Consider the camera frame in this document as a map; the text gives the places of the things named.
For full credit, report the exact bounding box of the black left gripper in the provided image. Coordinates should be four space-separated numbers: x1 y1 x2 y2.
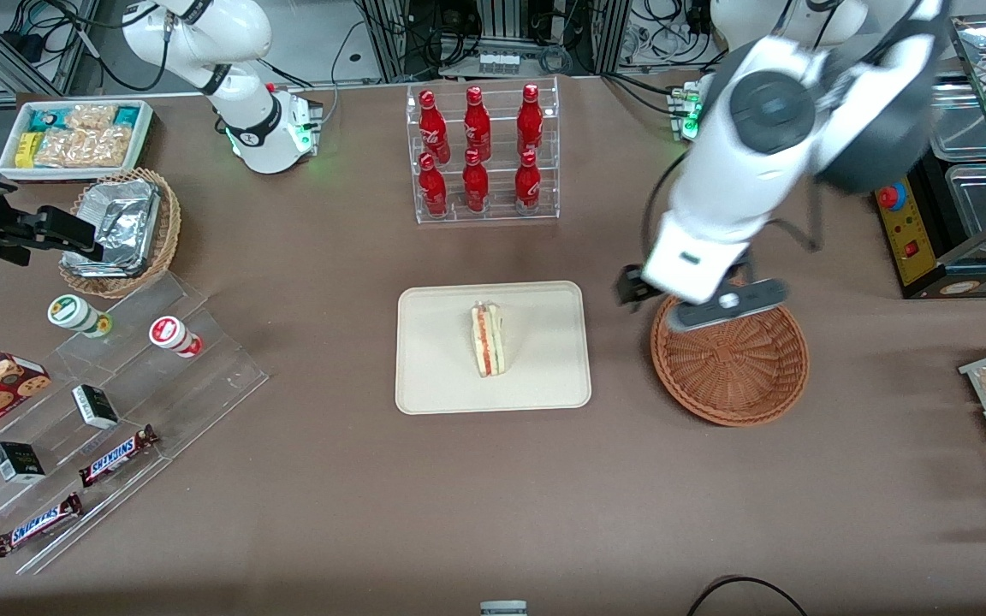
614 264 665 310

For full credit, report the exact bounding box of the triangular sandwich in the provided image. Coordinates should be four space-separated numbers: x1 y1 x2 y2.
469 300 508 379

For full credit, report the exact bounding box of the wicker basket with foil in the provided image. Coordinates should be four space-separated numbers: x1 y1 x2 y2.
58 168 182 299

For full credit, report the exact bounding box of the round brown wicker basket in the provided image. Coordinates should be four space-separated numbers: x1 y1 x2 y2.
650 291 811 428

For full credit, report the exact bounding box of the beige plastic tray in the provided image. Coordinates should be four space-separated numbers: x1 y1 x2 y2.
395 281 593 417

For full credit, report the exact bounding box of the silver foil package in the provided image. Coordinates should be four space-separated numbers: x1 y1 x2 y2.
62 179 163 277

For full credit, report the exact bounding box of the green lid yogurt cup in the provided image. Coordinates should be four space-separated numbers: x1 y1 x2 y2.
47 293 114 339

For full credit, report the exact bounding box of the clear rice cracker bag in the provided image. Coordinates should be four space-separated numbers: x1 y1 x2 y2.
64 104 118 132
34 126 135 169

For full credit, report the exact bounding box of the white rectangular snack bin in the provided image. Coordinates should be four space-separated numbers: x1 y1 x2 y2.
0 99 155 183

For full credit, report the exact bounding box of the red lid yogurt cup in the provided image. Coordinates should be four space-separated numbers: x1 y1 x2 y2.
148 315 204 358

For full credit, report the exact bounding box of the red cola bottle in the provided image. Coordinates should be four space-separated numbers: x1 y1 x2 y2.
418 89 452 163
461 149 491 214
417 153 450 218
514 150 543 213
462 86 493 160
516 83 544 157

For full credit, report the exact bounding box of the clear acrylic bottle rack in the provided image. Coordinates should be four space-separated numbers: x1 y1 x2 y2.
405 76 561 226

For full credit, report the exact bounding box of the small black carton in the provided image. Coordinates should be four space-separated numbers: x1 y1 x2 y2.
0 441 47 485
71 383 121 430

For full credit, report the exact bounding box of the clear acrylic stepped stand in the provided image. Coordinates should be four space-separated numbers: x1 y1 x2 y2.
0 271 270 576

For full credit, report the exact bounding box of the Snickers chocolate bar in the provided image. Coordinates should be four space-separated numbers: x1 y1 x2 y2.
0 492 84 559
78 424 161 489

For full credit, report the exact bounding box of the white power strip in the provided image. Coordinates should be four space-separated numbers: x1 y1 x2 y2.
477 50 522 77

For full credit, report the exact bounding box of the black hot food case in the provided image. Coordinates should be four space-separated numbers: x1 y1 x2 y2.
873 13 986 301

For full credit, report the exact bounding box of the metal food pan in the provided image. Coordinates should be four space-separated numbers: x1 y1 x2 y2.
928 79 986 161

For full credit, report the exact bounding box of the aluminium frame rack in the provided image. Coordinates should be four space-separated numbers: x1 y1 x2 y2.
360 0 633 80

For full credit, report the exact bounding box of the black floor cable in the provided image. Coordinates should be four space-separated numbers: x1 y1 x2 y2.
685 575 811 616

